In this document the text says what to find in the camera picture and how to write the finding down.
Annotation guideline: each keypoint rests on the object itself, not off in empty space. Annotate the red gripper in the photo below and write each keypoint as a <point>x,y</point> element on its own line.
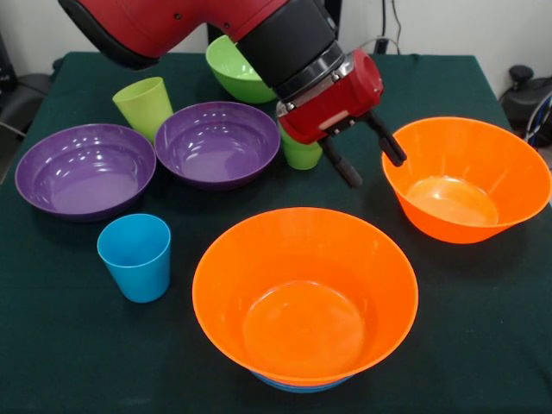
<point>336,103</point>

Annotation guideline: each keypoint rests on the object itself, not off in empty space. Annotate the orange bowl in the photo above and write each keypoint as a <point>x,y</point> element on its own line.
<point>302,259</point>
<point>466,151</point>

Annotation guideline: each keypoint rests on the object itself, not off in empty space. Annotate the blue bowl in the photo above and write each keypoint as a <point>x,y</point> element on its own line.
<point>302,389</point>

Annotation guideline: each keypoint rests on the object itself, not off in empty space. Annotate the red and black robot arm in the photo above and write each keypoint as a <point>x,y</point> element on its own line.
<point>172,21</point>

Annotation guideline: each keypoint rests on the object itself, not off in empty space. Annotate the purple bowl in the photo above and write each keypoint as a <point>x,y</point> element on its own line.
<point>86,172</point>
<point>215,146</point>

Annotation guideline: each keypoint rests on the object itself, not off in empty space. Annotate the green bowl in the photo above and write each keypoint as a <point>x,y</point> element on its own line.
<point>233,73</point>

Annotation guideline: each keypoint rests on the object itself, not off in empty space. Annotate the yellow-green cup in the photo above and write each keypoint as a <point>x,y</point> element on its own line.
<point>142,108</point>

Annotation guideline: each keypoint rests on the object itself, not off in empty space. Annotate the blue cup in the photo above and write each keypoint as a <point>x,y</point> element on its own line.
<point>138,276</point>

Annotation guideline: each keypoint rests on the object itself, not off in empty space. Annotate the dark green table cloth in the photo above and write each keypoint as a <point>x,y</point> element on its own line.
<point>64,345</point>

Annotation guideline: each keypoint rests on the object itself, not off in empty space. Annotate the black equipment box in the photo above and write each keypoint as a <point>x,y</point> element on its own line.
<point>6,69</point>

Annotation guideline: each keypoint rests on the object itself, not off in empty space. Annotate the grey pedestal foot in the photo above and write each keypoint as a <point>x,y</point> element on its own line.
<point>26,95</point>
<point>524,92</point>

